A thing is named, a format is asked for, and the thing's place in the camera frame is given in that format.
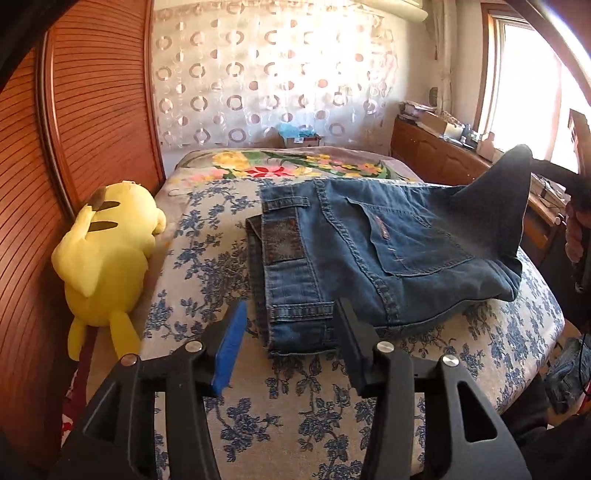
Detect blue denim jeans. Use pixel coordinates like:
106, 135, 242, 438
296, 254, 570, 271
246, 145, 533, 355

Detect person's right hand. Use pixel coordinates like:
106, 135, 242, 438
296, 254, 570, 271
565, 202, 590, 263

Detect blue floral bed sheet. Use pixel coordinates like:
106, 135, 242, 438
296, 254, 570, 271
140, 178, 565, 479

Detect wooden sideboard cabinet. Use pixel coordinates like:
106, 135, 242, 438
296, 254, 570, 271
391, 115, 568, 267

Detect cardboard box on sideboard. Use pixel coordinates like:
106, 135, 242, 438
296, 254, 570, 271
417, 111, 464, 140

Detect yellow plush toy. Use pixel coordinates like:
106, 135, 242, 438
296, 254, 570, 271
51, 181, 166, 361

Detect side window curtain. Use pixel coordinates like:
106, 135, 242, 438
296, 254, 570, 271
429, 0, 458, 113

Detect colourful floral blanket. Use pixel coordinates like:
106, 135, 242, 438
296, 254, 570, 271
163, 147, 420, 196

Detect blue tissue box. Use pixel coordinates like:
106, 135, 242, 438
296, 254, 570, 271
277, 123, 322, 149

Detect pink circle pattern curtain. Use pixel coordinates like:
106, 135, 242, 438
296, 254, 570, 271
152, 1, 398, 151

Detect window with wooden frame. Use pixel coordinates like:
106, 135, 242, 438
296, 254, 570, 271
478, 3, 590, 173

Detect white wall air conditioner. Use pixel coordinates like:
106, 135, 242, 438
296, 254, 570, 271
359, 0, 428, 23

